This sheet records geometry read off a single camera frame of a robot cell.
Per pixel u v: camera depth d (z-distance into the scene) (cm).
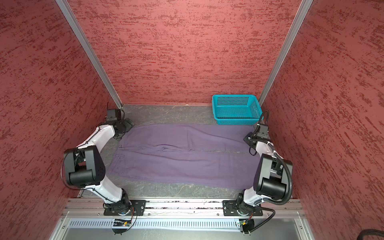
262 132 72
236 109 122
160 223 71
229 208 74
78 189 49
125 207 68
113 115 73
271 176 45
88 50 87
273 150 50
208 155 95
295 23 76
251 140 70
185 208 76
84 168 46
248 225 73
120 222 73
